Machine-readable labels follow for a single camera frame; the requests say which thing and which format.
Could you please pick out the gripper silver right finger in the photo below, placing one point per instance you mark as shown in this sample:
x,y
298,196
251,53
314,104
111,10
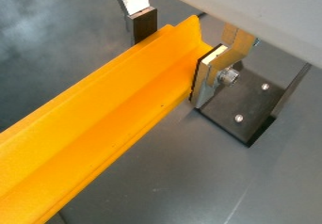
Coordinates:
x,y
214,69

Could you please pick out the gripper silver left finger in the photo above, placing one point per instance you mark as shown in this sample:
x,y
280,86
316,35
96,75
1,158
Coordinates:
x,y
140,17

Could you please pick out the yellow star-profile bar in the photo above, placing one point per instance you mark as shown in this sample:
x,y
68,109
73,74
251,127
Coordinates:
x,y
67,141

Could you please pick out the black L-shaped fixture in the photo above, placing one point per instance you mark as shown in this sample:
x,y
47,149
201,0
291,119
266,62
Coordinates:
x,y
246,108

